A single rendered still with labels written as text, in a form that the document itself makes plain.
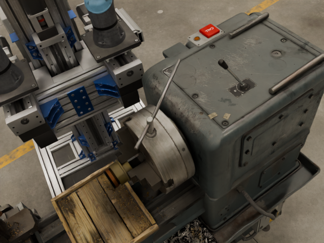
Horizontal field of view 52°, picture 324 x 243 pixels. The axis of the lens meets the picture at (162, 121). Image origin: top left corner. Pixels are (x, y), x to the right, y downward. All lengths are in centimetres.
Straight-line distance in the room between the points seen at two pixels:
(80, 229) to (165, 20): 271
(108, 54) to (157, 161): 63
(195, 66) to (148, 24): 244
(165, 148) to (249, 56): 48
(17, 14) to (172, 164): 94
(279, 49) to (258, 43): 8
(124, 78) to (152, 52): 180
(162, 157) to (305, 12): 291
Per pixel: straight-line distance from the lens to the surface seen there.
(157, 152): 110
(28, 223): 134
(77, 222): 142
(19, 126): 154
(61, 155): 248
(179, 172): 115
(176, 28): 356
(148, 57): 327
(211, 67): 126
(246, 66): 127
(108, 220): 138
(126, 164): 121
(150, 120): 103
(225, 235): 167
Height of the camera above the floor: 212
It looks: 51 degrees down
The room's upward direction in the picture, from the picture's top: 12 degrees counter-clockwise
